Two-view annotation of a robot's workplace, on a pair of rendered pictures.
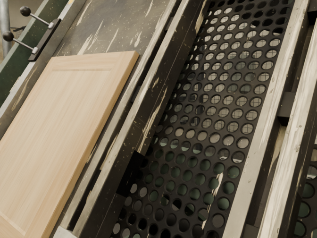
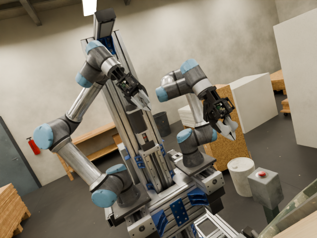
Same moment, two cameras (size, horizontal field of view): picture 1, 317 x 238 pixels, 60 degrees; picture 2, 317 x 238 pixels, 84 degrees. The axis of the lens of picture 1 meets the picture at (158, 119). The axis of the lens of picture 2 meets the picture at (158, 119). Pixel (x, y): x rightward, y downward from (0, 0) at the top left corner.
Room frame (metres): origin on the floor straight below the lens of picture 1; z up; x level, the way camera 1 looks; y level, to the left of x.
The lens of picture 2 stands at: (0.80, -0.04, 1.67)
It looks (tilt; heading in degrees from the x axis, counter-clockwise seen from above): 12 degrees down; 116
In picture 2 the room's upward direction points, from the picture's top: 21 degrees counter-clockwise
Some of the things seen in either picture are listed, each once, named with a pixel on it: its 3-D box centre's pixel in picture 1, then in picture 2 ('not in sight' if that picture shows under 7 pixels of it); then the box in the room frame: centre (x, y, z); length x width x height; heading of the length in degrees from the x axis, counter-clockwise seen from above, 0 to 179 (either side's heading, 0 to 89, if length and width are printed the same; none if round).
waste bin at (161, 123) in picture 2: not in sight; (161, 124); (-1.49, 4.62, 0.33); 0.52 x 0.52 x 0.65
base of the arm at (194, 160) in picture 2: not in sight; (191, 155); (0.40, 1.04, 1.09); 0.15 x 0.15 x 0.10
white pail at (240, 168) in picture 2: not in sight; (243, 173); (0.61, 1.99, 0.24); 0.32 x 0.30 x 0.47; 44
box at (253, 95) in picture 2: not in sight; (245, 102); (0.84, 4.21, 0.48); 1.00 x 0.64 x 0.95; 44
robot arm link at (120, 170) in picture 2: not in sight; (118, 176); (0.05, 0.69, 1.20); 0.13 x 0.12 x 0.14; 98
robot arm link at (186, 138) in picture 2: not in sight; (187, 140); (0.41, 1.04, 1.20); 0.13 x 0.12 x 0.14; 18
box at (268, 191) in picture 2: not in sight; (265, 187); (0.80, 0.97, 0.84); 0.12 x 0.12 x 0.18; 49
